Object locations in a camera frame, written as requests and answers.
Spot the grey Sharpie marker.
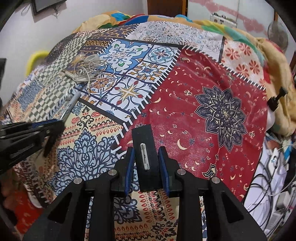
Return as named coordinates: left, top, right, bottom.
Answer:
left=59, top=91, right=81, bottom=122

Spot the patchwork patterned bed sheet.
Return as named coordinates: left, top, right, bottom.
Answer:
left=1, top=24, right=267, bottom=240

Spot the colourful orange blanket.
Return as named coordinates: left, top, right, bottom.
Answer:
left=74, top=11, right=295, bottom=136

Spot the brown wooden door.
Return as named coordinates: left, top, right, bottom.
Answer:
left=147, top=0, right=188, bottom=17

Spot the white standing fan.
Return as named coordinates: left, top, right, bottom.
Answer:
left=267, top=21, right=288, bottom=52

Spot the pile of cables and chargers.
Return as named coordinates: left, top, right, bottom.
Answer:
left=242, top=131, right=296, bottom=237

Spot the tangled white earphone cable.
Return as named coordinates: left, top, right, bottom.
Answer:
left=62, top=53, right=110, bottom=98

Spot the wall-mounted black television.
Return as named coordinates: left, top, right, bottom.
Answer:
left=32, top=0, right=66, bottom=15

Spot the white wall socket box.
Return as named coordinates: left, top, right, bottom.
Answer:
left=210, top=13, right=237, bottom=28

